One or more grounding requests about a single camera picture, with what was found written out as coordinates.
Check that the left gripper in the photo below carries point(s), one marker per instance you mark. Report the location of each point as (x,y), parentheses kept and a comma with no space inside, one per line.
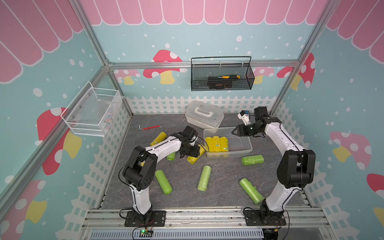
(194,153)

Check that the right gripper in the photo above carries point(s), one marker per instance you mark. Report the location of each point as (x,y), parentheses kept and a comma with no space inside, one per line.
(241,130)

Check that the clear plastic storage box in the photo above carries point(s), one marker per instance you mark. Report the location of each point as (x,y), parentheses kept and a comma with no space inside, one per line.
(238,146)

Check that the yellow roll with blue label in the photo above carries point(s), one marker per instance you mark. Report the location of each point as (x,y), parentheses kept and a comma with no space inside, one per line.
(224,144)

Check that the light green roll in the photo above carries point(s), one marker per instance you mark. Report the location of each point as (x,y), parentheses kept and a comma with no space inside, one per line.
(204,179)

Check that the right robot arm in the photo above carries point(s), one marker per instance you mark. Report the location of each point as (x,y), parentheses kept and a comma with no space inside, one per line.
(296,169)

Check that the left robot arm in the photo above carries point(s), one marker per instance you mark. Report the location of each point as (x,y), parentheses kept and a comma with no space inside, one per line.
(139,171)

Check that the yellow black screwdriver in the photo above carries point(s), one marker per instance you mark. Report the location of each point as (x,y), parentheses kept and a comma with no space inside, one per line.
(231,77)

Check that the black tool in basket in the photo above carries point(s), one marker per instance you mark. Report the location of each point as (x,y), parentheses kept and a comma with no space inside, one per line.
(219,83)

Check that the small circuit board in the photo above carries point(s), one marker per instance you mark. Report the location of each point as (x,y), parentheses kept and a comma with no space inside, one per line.
(146,233)

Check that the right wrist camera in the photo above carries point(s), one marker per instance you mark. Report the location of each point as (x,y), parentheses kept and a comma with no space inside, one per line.
(244,115)

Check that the white lidded case with handle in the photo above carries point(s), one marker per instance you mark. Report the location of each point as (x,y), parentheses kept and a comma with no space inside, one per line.
(203,115)

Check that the red handled hex key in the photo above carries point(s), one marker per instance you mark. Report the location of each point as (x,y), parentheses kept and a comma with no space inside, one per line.
(148,128)

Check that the black wire mesh basket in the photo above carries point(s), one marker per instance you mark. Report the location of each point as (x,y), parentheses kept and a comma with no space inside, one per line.
(204,67)

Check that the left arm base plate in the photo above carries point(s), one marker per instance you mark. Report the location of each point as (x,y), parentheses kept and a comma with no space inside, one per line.
(150,219)

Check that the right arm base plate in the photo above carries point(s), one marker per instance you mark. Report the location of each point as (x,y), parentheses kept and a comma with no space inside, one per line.
(255,218)

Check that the white wire basket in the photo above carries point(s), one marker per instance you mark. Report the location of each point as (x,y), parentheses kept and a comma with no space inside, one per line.
(93,111)

